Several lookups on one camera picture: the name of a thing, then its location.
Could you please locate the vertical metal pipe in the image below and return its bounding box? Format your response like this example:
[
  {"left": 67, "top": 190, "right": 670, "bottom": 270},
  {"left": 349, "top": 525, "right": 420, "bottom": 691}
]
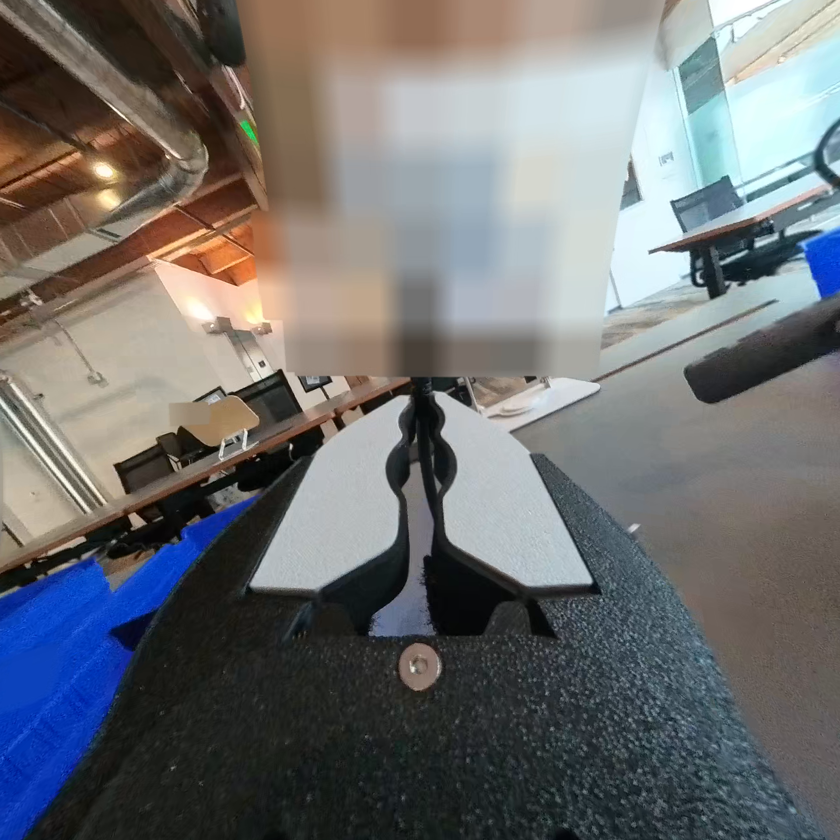
[{"left": 0, "top": 372, "right": 109, "bottom": 515}]

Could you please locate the wooden board on stand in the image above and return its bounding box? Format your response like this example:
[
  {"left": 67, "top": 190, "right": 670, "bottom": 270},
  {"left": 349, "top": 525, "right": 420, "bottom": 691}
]
[{"left": 168, "top": 394, "right": 261, "bottom": 462}]

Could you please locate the dark office desk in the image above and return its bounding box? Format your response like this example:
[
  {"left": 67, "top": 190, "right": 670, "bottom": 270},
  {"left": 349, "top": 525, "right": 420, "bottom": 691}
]
[{"left": 0, "top": 378, "right": 410, "bottom": 581}]

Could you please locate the black office chair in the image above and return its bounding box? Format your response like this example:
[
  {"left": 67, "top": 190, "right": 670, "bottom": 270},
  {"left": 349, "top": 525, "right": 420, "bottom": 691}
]
[
  {"left": 227, "top": 372, "right": 325, "bottom": 456},
  {"left": 670, "top": 174, "right": 804, "bottom": 298},
  {"left": 112, "top": 444, "right": 181, "bottom": 497}
]

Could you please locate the black usb hub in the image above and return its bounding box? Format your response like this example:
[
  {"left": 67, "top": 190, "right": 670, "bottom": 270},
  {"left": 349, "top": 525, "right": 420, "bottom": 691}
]
[{"left": 683, "top": 292, "right": 840, "bottom": 405}]

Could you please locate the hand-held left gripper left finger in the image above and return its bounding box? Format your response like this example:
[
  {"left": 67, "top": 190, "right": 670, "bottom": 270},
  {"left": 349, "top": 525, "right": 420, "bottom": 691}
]
[{"left": 250, "top": 401, "right": 414, "bottom": 605}]

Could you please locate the wooden office desk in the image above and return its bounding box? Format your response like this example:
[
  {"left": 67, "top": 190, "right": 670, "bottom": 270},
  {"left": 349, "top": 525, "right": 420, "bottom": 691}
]
[{"left": 649, "top": 182, "right": 840, "bottom": 259}]

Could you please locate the white document stand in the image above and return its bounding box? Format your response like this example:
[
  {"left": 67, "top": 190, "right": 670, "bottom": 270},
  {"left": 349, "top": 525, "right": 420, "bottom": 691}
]
[{"left": 479, "top": 378, "right": 603, "bottom": 431}]

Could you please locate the metal ventilation duct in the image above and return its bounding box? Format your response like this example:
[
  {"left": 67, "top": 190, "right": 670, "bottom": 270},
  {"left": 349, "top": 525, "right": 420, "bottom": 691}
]
[{"left": 0, "top": 0, "right": 214, "bottom": 279}]

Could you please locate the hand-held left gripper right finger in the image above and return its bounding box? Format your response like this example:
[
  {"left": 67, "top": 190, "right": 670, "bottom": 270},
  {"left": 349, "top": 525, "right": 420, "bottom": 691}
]
[{"left": 427, "top": 398, "right": 598, "bottom": 598}]

